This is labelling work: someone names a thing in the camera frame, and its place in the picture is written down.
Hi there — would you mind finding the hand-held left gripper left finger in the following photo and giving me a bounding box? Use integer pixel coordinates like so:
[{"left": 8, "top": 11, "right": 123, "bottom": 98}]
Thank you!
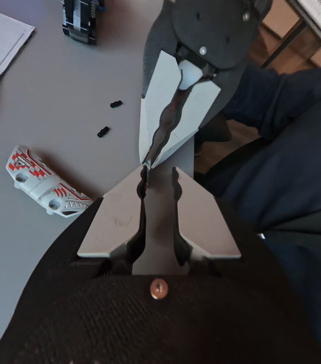
[{"left": 77, "top": 165, "right": 149, "bottom": 263}]

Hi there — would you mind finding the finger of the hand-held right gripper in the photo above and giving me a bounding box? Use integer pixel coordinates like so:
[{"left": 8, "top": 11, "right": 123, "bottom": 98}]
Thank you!
[
  {"left": 150, "top": 79, "right": 222, "bottom": 169},
  {"left": 139, "top": 50, "right": 183, "bottom": 165}
]

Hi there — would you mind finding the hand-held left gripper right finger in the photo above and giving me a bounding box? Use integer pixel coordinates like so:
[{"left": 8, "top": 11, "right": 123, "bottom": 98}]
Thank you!
[{"left": 172, "top": 166, "right": 242, "bottom": 267}]

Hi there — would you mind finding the person's right forearm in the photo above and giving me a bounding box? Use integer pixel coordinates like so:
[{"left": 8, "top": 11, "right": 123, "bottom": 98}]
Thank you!
[{"left": 222, "top": 57, "right": 321, "bottom": 140}]

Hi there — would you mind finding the white red patterned lego panel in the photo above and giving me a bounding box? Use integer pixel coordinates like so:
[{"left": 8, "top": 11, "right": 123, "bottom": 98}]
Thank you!
[{"left": 5, "top": 144, "right": 93, "bottom": 218}]

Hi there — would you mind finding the black lego vehicle chassis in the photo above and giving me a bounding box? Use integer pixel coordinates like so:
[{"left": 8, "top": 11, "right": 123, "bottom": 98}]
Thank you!
[{"left": 62, "top": 0, "right": 106, "bottom": 45}]

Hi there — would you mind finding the black metal bar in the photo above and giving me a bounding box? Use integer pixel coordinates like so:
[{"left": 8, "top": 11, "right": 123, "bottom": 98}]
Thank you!
[{"left": 259, "top": 16, "right": 312, "bottom": 69}]

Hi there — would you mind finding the person's dark navy lap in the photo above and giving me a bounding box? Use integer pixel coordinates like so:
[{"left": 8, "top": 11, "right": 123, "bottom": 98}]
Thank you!
[{"left": 194, "top": 94, "right": 321, "bottom": 364}]

